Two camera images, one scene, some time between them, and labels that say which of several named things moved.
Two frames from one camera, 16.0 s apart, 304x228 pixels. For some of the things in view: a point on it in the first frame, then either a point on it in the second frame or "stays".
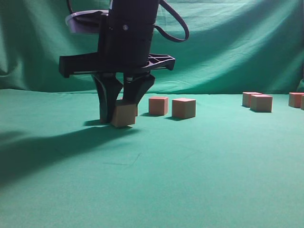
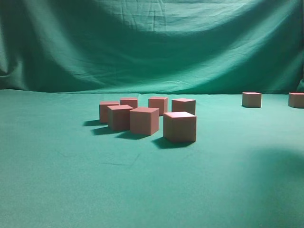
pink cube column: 295,99 stays
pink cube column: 184,108 stays
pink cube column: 261,103 to 144,120
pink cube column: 246,98 stays
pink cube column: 302,102 to 180,127
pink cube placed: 158,105 stays
